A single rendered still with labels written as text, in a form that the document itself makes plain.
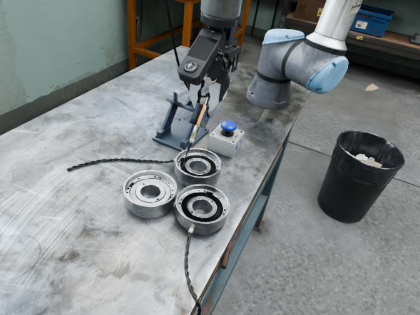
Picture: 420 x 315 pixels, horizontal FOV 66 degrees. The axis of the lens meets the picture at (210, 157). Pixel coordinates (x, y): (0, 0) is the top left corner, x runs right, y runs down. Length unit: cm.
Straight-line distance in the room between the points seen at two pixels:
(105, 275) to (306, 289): 118
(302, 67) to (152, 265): 66
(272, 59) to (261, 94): 12
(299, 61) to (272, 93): 15
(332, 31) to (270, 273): 108
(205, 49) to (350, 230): 153
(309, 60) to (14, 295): 83
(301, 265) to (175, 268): 116
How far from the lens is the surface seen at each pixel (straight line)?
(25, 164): 81
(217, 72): 67
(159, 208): 62
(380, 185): 181
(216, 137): 80
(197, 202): 65
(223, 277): 125
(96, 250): 61
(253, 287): 154
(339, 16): 95
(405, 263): 199
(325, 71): 94
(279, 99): 109
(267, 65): 105
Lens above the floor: 128
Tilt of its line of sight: 37 degrees down
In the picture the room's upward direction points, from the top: 9 degrees clockwise
